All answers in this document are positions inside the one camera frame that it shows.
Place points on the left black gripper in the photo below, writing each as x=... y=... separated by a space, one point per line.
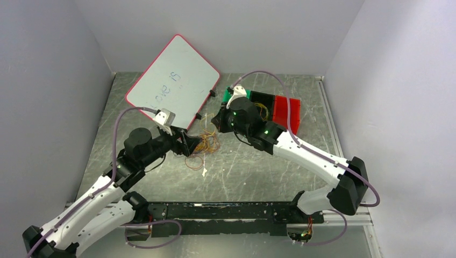
x=180 y=148

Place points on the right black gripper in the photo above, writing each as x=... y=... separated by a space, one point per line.
x=219 y=121

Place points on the green plastic bin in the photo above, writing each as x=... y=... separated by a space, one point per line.
x=227 y=95

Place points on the black plastic bin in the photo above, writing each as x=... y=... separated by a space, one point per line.
x=264 y=104

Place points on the red plastic bin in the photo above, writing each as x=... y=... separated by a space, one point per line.
x=280 y=112

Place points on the pink framed whiteboard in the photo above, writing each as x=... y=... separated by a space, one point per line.
x=179 y=80

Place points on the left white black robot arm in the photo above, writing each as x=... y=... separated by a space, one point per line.
x=109 y=203

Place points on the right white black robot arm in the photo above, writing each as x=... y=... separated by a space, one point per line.
x=346 y=180

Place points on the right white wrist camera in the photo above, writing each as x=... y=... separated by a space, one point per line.
x=238 y=92

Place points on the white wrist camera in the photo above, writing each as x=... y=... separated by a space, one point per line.
x=238 y=92
x=164 y=119

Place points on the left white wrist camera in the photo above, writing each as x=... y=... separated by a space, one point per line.
x=164 y=119

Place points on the black aluminium base frame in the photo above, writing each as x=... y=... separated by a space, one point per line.
x=145 y=219

